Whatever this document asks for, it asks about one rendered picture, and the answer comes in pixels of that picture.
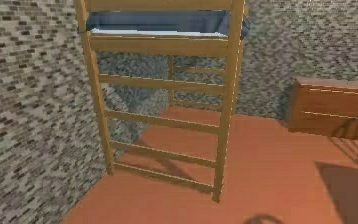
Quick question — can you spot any wooden loft bed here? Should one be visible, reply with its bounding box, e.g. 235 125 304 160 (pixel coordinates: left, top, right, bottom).
74 0 249 204

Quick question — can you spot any blue bed mattress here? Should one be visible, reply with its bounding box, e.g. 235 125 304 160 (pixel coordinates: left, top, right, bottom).
77 9 252 40

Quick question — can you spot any brown wooden chest of drawers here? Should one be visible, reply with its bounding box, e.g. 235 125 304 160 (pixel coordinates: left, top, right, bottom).
285 76 358 142

